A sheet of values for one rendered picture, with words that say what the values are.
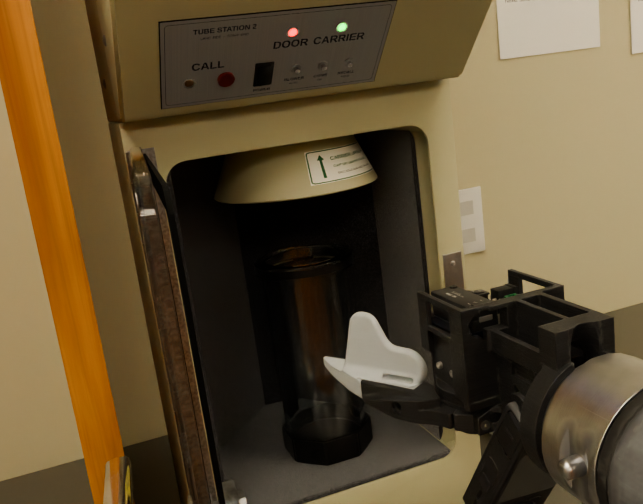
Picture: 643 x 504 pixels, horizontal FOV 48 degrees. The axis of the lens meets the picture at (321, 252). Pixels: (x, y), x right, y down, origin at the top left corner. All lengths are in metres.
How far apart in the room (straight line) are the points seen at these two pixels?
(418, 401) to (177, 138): 0.32
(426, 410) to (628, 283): 1.10
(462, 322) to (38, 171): 0.31
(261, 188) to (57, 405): 0.56
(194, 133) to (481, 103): 0.72
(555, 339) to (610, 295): 1.13
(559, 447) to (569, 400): 0.02
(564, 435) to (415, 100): 0.43
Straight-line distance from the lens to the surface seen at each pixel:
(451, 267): 0.76
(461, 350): 0.42
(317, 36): 0.60
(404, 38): 0.65
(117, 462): 0.48
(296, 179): 0.70
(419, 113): 0.72
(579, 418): 0.35
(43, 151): 0.55
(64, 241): 0.55
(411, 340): 0.84
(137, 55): 0.57
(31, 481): 1.12
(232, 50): 0.58
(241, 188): 0.72
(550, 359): 0.38
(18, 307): 1.10
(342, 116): 0.69
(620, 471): 0.34
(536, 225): 1.36
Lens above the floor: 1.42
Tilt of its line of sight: 13 degrees down
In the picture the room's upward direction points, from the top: 7 degrees counter-clockwise
